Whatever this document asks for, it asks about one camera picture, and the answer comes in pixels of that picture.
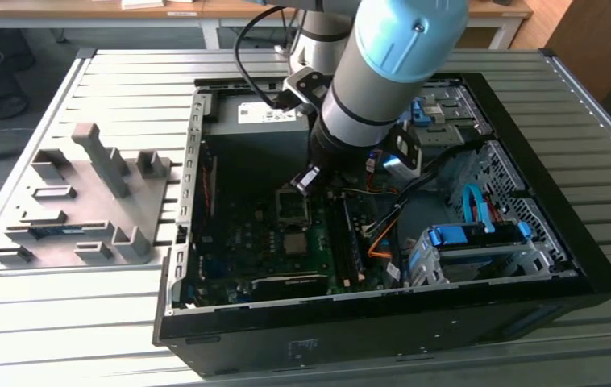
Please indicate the metal disk bay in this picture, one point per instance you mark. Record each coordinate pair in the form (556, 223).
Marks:
(478, 252)

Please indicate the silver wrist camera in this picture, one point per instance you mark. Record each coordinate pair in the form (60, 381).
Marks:
(404, 167)
(306, 86)

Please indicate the metal drive cage with latches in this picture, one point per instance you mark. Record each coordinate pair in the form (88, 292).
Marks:
(446, 137)

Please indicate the white box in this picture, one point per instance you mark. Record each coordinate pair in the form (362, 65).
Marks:
(142, 4)

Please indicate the black RAM slot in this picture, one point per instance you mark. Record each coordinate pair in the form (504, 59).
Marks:
(352, 238)
(338, 238)

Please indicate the brown wooden cabinet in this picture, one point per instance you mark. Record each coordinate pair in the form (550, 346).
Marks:
(607, 40)

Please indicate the blue plastic drive latch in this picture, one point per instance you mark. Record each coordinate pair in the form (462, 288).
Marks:
(418, 117)

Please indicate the grey parts rack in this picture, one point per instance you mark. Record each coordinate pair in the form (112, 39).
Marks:
(96, 209)

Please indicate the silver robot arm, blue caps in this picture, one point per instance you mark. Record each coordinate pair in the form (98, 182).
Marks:
(370, 101)

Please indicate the hard disk in blue carrier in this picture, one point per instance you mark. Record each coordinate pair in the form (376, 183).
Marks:
(448, 235)

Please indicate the CPU socket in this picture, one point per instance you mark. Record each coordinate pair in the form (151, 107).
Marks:
(296, 256)

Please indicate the RAM stick with blue label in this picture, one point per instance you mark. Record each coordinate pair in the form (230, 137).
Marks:
(60, 232)

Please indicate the dark green motherboard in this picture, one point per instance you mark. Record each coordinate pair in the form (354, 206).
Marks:
(251, 258)

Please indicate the grey power supply unit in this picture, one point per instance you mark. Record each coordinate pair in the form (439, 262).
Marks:
(251, 127)

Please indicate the black PC case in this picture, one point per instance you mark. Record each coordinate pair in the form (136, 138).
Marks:
(338, 342)

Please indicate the wooden top desk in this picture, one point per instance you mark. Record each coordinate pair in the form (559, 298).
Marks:
(68, 12)

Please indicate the black graphics card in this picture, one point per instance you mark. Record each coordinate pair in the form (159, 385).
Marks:
(290, 285)

